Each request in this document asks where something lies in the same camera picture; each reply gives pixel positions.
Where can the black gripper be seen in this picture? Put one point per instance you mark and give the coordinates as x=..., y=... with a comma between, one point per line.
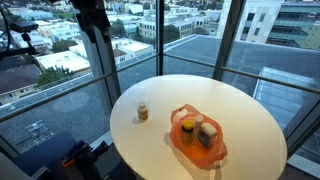
x=91, y=20

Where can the black container with yellow cap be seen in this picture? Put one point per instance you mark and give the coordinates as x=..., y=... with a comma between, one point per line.
x=187, y=134

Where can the gray slanted window mullion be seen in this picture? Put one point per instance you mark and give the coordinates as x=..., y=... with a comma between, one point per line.
x=103, y=66

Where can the gray window handrail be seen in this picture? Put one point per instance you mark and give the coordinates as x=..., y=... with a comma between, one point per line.
x=266, y=79
x=60, y=95

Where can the small spice jar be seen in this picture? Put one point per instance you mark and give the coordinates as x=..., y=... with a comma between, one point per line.
x=142, y=114

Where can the dark wide window mullion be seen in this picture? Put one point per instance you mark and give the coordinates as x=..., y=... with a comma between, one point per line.
x=228, y=36

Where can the blue padded seat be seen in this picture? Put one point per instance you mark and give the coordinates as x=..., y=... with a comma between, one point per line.
x=43, y=155

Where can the black equipment with orange part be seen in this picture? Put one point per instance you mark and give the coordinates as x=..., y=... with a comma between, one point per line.
x=96, y=163

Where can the tall white tube bottle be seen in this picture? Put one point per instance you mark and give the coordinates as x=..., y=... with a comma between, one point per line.
x=197, y=128

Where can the orange plastic bag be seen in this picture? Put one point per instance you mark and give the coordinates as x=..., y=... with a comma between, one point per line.
x=197, y=155

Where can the black camera on stand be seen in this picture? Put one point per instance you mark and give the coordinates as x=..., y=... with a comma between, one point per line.
x=24, y=26

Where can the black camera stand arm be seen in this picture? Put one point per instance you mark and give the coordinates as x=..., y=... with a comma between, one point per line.
x=20, y=50

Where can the dark window frame corner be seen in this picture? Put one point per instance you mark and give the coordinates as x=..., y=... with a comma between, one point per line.
x=301, y=130

